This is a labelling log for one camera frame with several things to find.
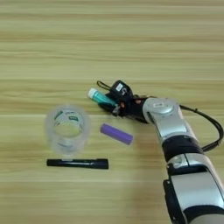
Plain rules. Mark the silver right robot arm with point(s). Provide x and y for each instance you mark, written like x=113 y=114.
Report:
x=186 y=163

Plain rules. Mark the black marker pen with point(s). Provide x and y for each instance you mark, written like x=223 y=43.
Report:
x=78 y=164

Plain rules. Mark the purple rectangular block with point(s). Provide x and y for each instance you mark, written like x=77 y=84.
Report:
x=116 y=134

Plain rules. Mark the clear plastic cup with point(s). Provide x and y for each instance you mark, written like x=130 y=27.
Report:
x=70 y=116

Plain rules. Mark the teal glue stick white cap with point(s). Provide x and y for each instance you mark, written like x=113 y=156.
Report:
x=100 y=97

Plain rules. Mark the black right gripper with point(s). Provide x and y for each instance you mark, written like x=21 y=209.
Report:
x=132 y=108

